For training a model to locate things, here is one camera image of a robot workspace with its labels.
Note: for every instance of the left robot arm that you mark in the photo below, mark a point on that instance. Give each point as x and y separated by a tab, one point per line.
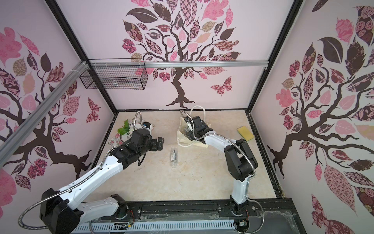
63	210

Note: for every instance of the floral rectangular tray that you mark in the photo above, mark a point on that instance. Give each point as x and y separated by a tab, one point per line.
118	140

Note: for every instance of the cream canvas tote bag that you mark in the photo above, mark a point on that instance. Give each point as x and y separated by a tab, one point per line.
182	139

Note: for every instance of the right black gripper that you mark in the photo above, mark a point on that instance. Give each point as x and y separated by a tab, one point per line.
194	126

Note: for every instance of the white slotted cable duct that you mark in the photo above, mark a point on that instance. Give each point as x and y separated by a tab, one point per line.
153	226

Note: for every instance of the white toy radish with leaves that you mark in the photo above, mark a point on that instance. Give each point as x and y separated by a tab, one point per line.
124	129

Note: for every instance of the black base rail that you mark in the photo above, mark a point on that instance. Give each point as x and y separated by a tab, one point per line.
263	216

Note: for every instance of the black wire basket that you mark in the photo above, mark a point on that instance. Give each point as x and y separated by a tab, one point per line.
124	74

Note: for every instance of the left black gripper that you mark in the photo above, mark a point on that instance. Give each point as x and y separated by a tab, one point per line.
156	146

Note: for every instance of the aluminium rail left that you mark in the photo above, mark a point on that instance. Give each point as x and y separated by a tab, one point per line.
16	139

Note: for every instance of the aluminium rail back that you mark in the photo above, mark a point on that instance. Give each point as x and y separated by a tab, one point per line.
183	64

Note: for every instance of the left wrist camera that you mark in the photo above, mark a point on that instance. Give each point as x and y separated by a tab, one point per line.
148	126

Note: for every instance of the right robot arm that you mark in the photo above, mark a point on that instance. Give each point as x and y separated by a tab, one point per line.
240	160

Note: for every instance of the yellow green sponge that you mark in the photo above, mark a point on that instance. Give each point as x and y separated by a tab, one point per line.
245	133

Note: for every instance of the aluminium rail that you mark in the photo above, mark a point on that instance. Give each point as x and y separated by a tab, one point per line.
16	139
183	64

